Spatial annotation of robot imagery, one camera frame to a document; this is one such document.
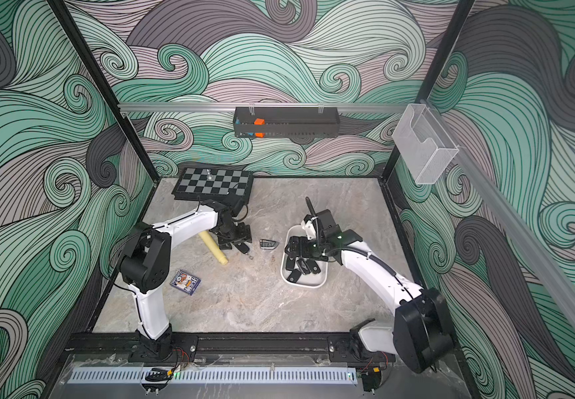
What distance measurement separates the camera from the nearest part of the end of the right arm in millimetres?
587

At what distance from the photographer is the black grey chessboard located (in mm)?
1126

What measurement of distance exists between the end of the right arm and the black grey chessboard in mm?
488
